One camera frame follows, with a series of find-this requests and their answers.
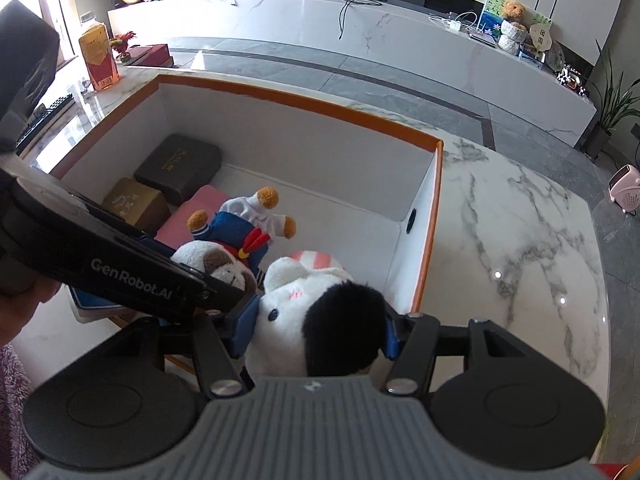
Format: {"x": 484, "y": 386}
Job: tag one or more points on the orange-rimmed white storage box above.
{"x": 325, "y": 160}

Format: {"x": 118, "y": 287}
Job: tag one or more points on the white woven pot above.
{"x": 512, "y": 37}

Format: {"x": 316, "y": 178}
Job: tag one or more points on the black keyboard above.
{"x": 45, "y": 117}

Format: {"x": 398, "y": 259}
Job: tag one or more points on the brown teddy bear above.
{"x": 513, "y": 10}

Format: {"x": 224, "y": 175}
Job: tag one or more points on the round paper fan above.
{"x": 541, "y": 37}

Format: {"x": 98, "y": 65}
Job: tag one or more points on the dark brown gift box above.
{"x": 177, "y": 162}

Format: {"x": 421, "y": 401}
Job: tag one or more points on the flower painting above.
{"x": 492, "y": 10}

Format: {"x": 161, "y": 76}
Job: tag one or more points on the red rectangular box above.
{"x": 150, "y": 55}

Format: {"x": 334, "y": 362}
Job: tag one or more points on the yellow red carton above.
{"x": 97, "y": 57}

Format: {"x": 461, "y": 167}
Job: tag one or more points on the red artificial flower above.
{"x": 122, "y": 42}

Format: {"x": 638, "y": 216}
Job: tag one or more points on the potted green plant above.
{"x": 612, "y": 105}

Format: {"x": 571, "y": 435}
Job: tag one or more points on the purple fuzzy clothing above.
{"x": 15, "y": 410}

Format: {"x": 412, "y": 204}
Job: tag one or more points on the blue book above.
{"x": 87, "y": 305}

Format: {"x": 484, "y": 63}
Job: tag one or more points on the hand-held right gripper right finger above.
{"x": 392, "y": 342}

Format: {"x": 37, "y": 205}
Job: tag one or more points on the white and black plush toy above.
{"x": 320, "y": 320}

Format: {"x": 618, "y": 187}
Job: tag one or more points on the brown cardboard box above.
{"x": 135, "y": 205}

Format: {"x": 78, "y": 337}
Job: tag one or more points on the pink flat box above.
{"x": 187, "y": 212}

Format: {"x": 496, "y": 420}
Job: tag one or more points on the cow figurine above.
{"x": 570, "y": 79}

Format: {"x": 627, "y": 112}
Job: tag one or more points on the pink space heater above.
{"x": 625, "y": 187}

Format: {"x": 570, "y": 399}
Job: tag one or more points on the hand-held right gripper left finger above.
{"x": 245, "y": 327}

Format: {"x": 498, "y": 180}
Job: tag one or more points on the white marble cabinet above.
{"x": 400, "y": 45}

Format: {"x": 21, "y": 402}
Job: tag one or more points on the sailor outfit plush dog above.
{"x": 235, "y": 232}

